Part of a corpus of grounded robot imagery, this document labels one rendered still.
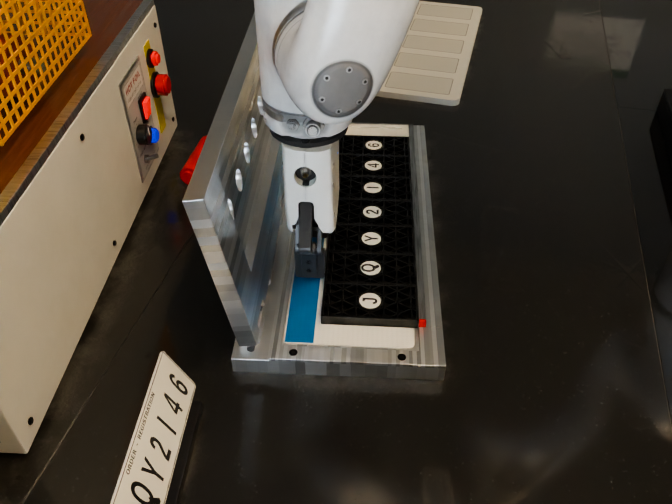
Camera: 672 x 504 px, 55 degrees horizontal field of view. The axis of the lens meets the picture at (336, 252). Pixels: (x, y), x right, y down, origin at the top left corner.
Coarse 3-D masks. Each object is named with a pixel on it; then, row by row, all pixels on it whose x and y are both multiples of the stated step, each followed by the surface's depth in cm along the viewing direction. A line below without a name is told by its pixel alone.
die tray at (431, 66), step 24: (432, 24) 124; (456, 24) 124; (408, 48) 116; (432, 48) 116; (456, 48) 116; (408, 72) 109; (432, 72) 109; (456, 72) 109; (384, 96) 105; (408, 96) 104; (432, 96) 103; (456, 96) 103
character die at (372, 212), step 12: (348, 204) 78; (360, 204) 78; (372, 204) 78; (384, 204) 78; (396, 204) 78; (408, 204) 79; (348, 216) 77; (360, 216) 77; (372, 216) 77; (384, 216) 77; (396, 216) 77; (408, 216) 77
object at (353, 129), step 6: (348, 126) 92; (354, 126) 92; (360, 126) 92; (366, 126) 92; (372, 126) 92; (378, 126) 92; (384, 126) 92; (390, 126) 92; (396, 126) 92; (402, 126) 92; (348, 132) 91; (354, 132) 91; (360, 132) 91; (366, 132) 91; (372, 132) 91; (378, 132) 91; (384, 132) 91; (390, 132) 91; (396, 132) 91; (402, 132) 91; (408, 132) 91
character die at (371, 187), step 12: (348, 180) 82; (360, 180) 83; (372, 180) 82; (384, 180) 82; (396, 180) 82; (408, 180) 82; (348, 192) 81; (360, 192) 80; (372, 192) 80; (384, 192) 80; (396, 192) 81; (408, 192) 80
